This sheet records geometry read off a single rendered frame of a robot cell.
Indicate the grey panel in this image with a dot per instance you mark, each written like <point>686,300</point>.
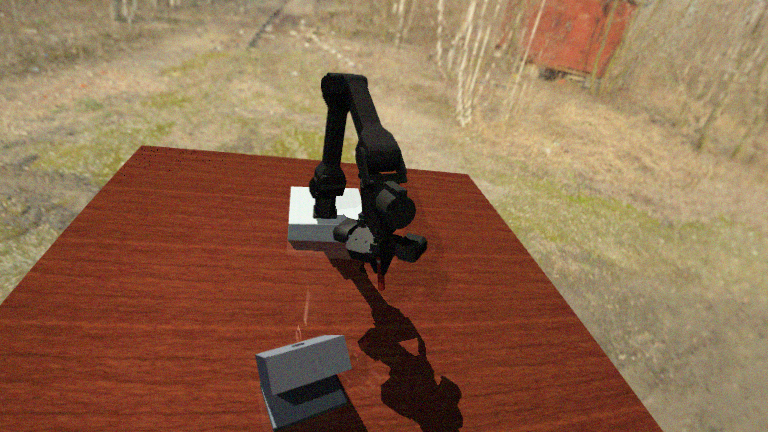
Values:
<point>299,382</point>

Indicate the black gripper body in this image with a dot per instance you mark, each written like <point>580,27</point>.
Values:
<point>408,248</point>

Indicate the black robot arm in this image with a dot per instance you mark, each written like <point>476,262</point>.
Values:
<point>376,151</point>

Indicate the dark red peg with grey band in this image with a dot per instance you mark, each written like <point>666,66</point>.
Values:
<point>381,281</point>

